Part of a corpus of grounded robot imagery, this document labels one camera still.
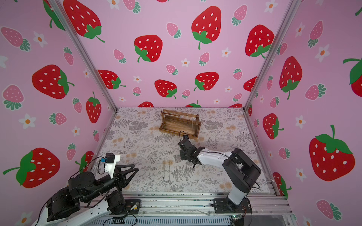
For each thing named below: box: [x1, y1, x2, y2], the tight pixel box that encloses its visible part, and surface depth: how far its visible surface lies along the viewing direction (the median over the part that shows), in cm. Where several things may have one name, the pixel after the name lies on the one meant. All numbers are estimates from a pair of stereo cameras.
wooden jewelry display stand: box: [158, 109, 202, 138], surface depth 110 cm
